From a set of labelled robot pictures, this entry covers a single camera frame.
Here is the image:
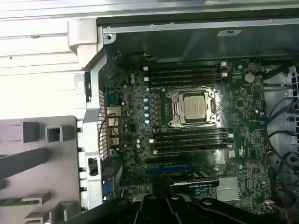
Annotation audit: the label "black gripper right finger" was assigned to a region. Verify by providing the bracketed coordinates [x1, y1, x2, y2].
[163, 176, 292, 224]

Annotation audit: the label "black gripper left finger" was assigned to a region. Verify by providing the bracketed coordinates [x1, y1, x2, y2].
[74, 176, 173, 224]

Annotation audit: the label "green RAM stick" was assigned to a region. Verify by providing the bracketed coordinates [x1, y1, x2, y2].
[0, 198, 25, 208]

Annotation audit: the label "RAM slot white clips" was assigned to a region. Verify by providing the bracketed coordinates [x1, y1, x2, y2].
[142, 61, 228, 72]
[149, 133, 234, 144]
[143, 72, 228, 82]
[152, 144, 231, 155]

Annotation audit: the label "RAM slot black clips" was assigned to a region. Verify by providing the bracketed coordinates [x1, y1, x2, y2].
[149, 67, 222, 77]
[154, 139, 229, 150]
[149, 78, 222, 87]
[154, 128, 228, 139]

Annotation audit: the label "silver finned heat sink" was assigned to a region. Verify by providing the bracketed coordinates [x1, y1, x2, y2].
[216, 176, 241, 202]

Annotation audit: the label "black graphics card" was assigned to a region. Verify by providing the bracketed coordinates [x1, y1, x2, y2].
[170, 177, 221, 195]

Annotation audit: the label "blue expansion slot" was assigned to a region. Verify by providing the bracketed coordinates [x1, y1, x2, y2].
[145, 166, 195, 173]

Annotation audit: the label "black expansion slot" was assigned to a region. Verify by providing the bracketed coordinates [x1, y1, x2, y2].
[145, 157, 192, 164]

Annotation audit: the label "grey parts rack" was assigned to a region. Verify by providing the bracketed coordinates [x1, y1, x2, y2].
[0, 115, 81, 224]

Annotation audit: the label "black CPU socket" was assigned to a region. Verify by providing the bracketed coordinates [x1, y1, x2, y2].
[166, 87, 221, 128]

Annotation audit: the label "silver CPU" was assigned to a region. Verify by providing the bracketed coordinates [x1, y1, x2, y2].
[183, 94, 208, 121]

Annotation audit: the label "green motherboard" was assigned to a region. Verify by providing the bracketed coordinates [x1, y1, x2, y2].
[105, 58, 274, 215]

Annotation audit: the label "metal disk bay cage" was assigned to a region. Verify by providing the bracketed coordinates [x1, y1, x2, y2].
[280, 63, 299, 168]

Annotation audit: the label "black open PC case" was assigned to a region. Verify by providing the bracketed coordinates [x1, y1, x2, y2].
[67, 14, 299, 224]

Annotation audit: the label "white case sticker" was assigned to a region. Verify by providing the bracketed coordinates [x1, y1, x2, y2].
[216, 29, 241, 37]

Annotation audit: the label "thin wire locking lever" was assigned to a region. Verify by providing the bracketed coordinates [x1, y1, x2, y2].
[172, 85, 214, 92]
[169, 125, 224, 130]

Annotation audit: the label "metal socket cover frame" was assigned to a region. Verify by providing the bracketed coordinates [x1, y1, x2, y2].
[171, 90, 218, 124]

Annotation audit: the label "black wire white plug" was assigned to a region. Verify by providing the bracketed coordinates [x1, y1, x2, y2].
[127, 51, 154, 63]

